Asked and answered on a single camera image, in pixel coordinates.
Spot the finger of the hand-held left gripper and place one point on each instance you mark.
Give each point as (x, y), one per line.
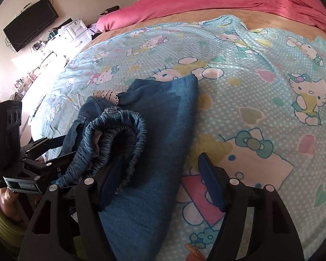
(49, 165)
(43, 144)

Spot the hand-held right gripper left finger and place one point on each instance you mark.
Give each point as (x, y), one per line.
(112, 185)

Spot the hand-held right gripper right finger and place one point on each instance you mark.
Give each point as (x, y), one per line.
(209, 182)

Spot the person's left forearm green sleeve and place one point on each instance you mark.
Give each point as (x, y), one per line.
(2, 225)

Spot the person's left hand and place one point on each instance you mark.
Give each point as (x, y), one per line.
(10, 206)

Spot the orange glittery object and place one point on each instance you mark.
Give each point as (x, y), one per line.
(195, 252)

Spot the light blue cartoon printed blanket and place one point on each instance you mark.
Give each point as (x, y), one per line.
(260, 100)

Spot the white dresser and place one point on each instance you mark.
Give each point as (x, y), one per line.
(70, 32)

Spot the purple cloth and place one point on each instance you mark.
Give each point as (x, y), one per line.
(94, 30)

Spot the small black bag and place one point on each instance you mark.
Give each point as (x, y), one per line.
(110, 9)

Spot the bed with beige sheet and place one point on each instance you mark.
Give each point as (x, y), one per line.
(274, 21)

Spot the pink duvet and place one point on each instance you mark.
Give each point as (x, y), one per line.
(206, 0)

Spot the black wall television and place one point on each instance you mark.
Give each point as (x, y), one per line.
(30, 24)

